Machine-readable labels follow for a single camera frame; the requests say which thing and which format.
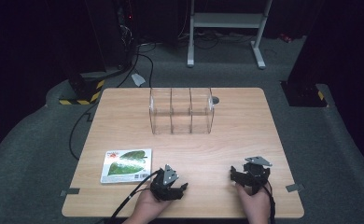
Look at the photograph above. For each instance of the grey round table grommet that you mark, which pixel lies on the grey round table grommet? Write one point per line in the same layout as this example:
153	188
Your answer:
216	100

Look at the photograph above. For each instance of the white metal stand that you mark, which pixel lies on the white metal stand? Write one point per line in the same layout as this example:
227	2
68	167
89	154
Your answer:
226	20

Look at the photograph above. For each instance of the white paper scrap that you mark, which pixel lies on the white paper scrap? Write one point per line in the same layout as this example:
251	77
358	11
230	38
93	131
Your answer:
138	79

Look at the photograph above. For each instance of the person's left hand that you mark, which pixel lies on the person's left hand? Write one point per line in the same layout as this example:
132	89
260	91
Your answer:
147	207

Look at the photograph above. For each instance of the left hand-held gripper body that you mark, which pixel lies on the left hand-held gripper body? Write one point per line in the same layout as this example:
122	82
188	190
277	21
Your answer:
164	186

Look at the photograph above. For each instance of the person's right hand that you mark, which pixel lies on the person's right hand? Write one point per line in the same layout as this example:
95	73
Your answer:
254	205

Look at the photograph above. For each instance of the black yellow striped stand base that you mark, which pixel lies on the black yellow striped stand base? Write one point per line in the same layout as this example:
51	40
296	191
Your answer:
83	90

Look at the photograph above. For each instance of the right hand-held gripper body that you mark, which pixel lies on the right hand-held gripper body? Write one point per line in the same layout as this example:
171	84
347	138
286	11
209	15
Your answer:
256	174

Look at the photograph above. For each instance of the grey tape strip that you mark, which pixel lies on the grey tape strip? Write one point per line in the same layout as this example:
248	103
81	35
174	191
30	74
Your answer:
294	187
70	191

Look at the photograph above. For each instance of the black stand base yellow mark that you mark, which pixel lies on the black stand base yellow mark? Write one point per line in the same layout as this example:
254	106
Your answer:
304	93

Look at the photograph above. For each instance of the clear acrylic divided organizer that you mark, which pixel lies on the clear acrylic divided organizer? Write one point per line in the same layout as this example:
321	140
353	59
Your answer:
181	112

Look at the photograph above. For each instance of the small red object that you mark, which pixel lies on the small red object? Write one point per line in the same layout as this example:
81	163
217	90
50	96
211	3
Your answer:
285	38

